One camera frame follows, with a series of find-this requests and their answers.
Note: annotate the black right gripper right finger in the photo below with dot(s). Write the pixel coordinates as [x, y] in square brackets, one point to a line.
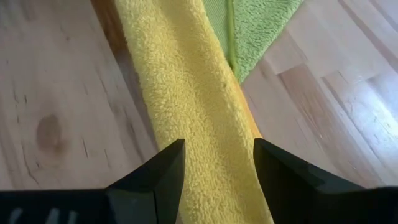
[311, 199]

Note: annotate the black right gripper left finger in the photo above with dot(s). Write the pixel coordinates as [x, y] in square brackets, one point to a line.
[93, 207]

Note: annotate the yellow microfiber towel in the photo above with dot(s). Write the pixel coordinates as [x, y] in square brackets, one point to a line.
[192, 93]

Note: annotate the green microfiber towel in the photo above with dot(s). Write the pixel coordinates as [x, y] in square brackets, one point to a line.
[258, 31]

